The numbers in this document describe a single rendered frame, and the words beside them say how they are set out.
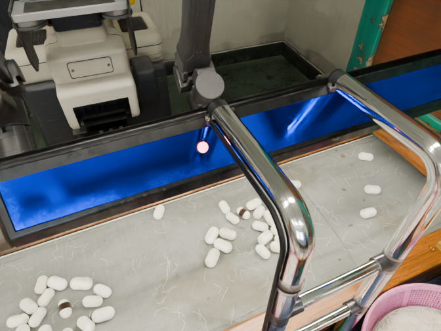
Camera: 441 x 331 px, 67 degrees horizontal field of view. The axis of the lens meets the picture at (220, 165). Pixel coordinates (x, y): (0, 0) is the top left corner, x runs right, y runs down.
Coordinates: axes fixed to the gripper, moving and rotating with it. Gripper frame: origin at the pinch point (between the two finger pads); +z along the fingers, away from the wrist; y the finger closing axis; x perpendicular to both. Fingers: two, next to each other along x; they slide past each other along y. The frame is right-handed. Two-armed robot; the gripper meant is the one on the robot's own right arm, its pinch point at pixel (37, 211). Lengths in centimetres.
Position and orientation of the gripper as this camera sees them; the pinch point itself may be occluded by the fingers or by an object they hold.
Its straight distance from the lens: 64.6
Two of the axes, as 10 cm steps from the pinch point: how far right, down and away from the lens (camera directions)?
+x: -2.6, 1.3, 9.6
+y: 9.2, -2.9, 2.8
